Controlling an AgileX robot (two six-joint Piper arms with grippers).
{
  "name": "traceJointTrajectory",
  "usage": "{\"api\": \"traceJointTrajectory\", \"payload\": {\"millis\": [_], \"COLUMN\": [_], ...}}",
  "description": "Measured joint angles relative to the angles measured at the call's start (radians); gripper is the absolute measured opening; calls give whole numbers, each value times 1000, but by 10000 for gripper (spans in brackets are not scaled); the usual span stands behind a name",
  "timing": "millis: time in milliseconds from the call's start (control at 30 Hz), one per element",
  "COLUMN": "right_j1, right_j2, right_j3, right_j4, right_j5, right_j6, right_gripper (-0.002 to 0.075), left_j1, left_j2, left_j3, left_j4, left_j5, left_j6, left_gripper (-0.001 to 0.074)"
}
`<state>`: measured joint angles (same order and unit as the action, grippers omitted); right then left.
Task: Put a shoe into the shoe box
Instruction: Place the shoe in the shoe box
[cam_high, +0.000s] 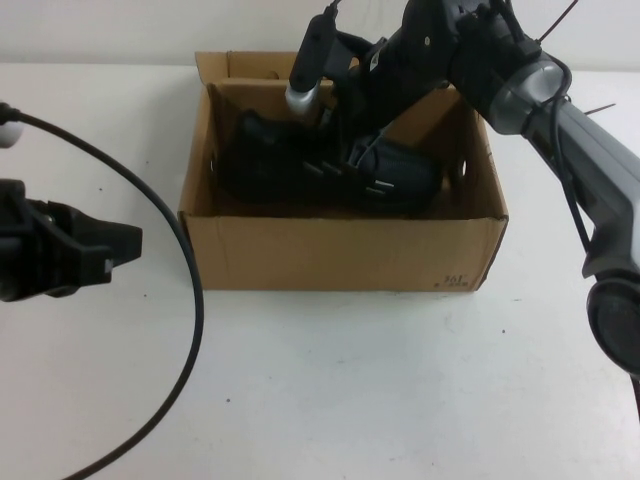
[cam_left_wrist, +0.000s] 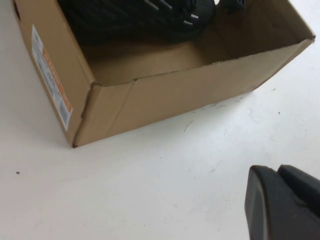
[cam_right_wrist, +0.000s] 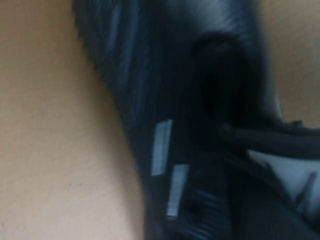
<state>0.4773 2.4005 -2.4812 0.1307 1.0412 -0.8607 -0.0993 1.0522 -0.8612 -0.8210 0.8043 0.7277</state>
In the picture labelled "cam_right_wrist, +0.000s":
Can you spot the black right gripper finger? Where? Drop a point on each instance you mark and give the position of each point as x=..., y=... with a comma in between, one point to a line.
x=265, y=222

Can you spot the black knit sneaker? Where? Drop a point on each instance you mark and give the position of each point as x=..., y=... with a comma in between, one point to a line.
x=175, y=75

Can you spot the brown cardboard shoe box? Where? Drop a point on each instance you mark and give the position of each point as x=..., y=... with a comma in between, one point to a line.
x=50, y=125

